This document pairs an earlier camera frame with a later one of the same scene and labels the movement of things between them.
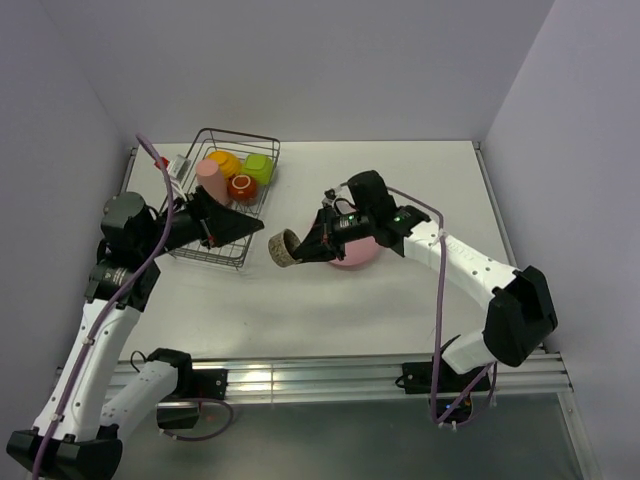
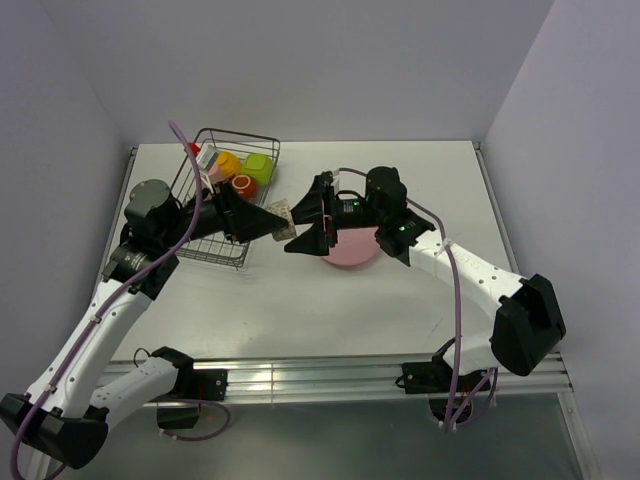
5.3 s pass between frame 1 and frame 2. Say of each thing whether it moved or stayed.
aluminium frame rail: stayed
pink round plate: stayed
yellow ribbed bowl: stayed
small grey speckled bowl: moved
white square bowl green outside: stayed
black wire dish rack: stayed
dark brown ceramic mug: stayed
